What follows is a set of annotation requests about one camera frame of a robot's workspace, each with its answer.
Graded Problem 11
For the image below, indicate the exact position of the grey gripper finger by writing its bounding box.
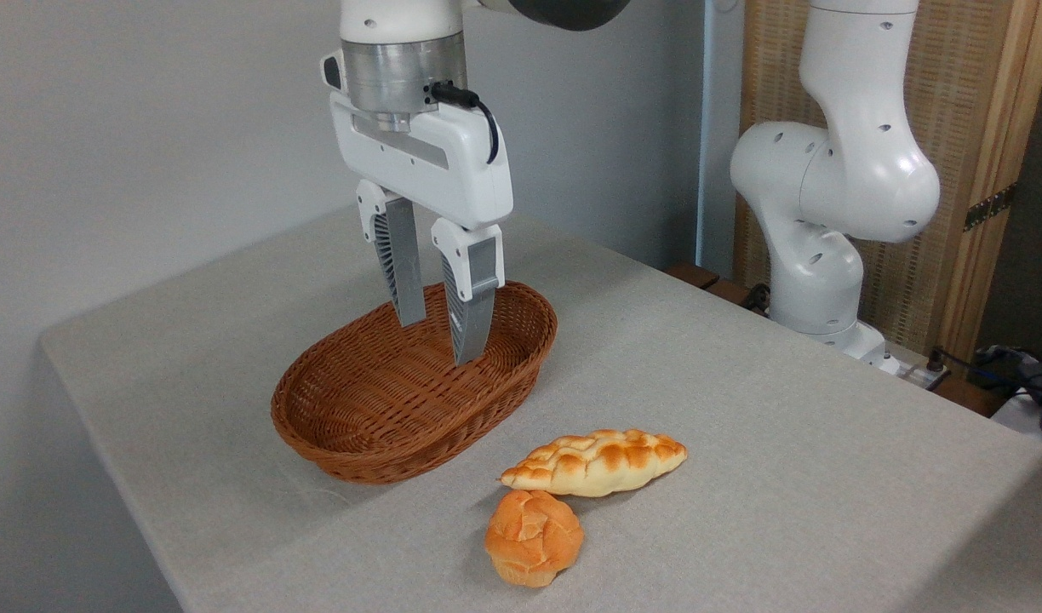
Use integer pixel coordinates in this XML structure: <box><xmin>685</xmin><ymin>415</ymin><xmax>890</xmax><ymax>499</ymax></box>
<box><xmin>356</xmin><ymin>179</ymin><xmax>427</xmax><ymax>329</ymax></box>
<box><xmin>431</xmin><ymin>217</ymin><xmax>505</xmax><ymax>367</ymax></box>

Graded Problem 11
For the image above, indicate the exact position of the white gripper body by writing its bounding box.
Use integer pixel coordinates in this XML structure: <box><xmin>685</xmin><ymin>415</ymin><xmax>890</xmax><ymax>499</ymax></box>
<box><xmin>321</xmin><ymin>51</ymin><xmax>515</xmax><ymax>231</ymax></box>

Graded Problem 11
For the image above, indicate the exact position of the round orange bread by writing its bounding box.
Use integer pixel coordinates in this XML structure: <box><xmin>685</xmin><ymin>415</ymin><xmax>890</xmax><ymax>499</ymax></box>
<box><xmin>484</xmin><ymin>490</ymin><xmax>586</xmax><ymax>589</ymax></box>

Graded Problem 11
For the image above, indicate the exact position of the brown wicker basket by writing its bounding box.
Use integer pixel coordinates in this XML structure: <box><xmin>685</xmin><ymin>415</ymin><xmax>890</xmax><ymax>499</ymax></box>
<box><xmin>271</xmin><ymin>281</ymin><xmax>558</xmax><ymax>486</ymax></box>

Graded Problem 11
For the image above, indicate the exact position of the long braided bread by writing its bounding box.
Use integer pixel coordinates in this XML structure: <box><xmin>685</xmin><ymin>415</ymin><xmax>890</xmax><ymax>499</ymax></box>
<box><xmin>499</xmin><ymin>428</ymin><xmax>689</xmax><ymax>498</ymax></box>

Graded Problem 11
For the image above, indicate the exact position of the white power strip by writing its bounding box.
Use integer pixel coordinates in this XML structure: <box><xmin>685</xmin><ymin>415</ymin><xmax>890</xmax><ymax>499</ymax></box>
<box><xmin>897</xmin><ymin>356</ymin><xmax>953</xmax><ymax>392</ymax></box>

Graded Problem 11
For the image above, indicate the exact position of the wooden folding screen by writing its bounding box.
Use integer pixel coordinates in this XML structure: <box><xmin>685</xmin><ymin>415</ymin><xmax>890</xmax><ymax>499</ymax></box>
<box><xmin>734</xmin><ymin>0</ymin><xmax>1042</xmax><ymax>358</ymax></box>

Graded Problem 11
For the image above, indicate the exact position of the metal screen hinge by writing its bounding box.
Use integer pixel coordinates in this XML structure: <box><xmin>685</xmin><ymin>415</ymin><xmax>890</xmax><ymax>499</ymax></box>
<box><xmin>964</xmin><ymin>183</ymin><xmax>1017</xmax><ymax>232</ymax></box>

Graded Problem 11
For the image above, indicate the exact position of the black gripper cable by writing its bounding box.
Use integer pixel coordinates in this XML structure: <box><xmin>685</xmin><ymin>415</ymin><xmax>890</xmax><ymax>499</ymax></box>
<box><xmin>430</xmin><ymin>81</ymin><xmax>500</xmax><ymax>164</ymax></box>

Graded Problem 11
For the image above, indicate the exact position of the black power cable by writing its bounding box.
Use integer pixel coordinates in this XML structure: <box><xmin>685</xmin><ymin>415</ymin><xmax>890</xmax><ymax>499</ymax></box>
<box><xmin>926</xmin><ymin>344</ymin><xmax>1042</xmax><ymax>401</ymax></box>

